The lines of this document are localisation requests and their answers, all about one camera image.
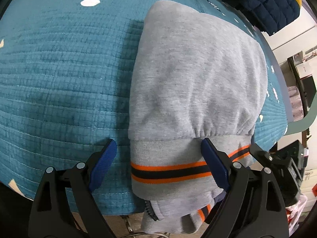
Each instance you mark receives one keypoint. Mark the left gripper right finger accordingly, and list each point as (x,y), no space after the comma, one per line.
(253,205)

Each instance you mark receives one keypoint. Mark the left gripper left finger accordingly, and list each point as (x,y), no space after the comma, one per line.
(51,215)

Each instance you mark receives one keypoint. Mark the grey navy orange-striped sweatshirt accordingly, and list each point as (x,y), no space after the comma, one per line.
(196,76)

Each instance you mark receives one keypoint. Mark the teal quilted bed cover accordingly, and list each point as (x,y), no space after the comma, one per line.
(66,68)

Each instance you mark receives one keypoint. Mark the yellow and navy puffer jacket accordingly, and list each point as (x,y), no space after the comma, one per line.
(269,16)

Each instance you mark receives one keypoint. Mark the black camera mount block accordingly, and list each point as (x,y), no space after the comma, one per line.
(288,166)

